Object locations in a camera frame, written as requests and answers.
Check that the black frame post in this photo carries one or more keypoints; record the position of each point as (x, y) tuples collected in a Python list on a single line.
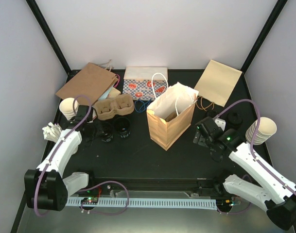
[(49, 35), (263, 34)]

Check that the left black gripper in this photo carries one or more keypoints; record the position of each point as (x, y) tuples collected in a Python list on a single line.
[(88, 139)]

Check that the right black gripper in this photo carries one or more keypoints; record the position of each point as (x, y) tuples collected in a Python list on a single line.
[(200, 139)]

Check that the brown kraft paper bag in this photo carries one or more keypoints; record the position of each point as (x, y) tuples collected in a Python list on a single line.
[(92, 81)]

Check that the tan paper bag brown handles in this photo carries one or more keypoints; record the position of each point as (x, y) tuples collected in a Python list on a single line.
[(217, 82)]

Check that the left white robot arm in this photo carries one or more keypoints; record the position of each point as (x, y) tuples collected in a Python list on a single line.
[(45, 187)]

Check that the left stack paper cups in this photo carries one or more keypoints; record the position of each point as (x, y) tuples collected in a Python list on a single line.
[(69, 107)]

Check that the black lidded cup right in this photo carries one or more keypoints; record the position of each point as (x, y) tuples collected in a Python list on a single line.
[(233, 120)]

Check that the base circuit board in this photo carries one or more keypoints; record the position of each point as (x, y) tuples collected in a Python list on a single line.
[(89, 200), (228, 202)]

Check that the black coffee cup open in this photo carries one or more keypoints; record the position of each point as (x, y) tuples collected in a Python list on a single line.
[(122, 126)]

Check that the blue checkered paper bag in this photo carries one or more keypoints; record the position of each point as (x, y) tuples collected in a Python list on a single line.
[(145, 83)]

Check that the white wrapped straws bundle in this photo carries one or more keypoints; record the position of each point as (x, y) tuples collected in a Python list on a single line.
[(52, 132)]

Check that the orange paper bag white handles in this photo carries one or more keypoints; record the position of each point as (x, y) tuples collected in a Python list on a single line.
[(179, 98)]

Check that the right black frame post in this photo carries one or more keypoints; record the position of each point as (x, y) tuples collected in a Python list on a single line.
[(263, 34)]

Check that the right stack paper cups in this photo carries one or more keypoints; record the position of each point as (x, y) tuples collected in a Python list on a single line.
[(267, 128)]

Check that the left base circuit board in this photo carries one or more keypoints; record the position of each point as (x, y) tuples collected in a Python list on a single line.
[(89, 200)]

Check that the light blue cable duct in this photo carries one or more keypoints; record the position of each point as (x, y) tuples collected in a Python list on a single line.
[(147, 203)]

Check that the right base circuit board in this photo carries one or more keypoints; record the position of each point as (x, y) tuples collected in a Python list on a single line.
[(228, 202)]

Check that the single pulp cup carrier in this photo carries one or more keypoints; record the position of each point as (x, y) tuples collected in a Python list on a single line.
[(171, 116)]

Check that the black coffee cup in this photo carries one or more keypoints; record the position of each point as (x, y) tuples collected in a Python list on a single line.
[(122, 126), (107, 134)]

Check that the stack paper cups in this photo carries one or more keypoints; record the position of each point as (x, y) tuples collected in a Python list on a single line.
[(69, 107), (267, 128)]

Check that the pink white paper bag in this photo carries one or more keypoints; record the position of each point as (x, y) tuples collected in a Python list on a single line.
[(106, 93)]

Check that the black cup lid stack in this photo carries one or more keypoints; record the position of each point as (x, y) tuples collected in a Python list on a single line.
[(211, 113)]

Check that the left black frame post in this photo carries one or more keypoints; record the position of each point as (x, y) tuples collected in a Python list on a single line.
[(49, 35)]

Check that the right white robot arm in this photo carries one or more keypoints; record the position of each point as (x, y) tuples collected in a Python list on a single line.
[(273, 193)]

